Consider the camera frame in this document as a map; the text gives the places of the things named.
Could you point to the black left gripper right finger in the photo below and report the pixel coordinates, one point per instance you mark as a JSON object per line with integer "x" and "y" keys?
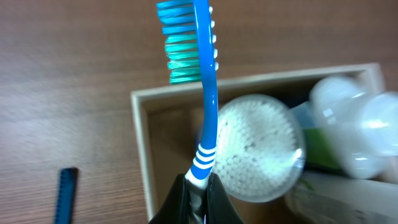
{"x": 219, "y": 208}

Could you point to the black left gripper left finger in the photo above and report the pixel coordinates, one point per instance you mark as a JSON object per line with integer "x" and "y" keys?
{"x": 185, "y": 204}

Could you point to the cotton swab tub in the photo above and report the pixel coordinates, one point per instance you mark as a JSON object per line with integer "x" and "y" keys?
{"x": 261, "y": 148}

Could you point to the white squeeze tube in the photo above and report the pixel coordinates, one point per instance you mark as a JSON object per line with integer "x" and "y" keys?
{"x": 325, "y": 198}

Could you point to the blue white toothbrush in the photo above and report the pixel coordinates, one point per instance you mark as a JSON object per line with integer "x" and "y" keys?
{"x": 189, "y": 47}

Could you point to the clear bottle with dark liquid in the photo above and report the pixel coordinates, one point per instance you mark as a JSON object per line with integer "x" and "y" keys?
{"x": 349, "y": 130}

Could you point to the white cardboard box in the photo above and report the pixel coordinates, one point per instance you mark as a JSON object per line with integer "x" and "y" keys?
{"x": 166, "y": 120}

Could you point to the blue disposable razor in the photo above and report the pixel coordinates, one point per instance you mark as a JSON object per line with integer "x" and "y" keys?
{"x": 66, "y": 193}

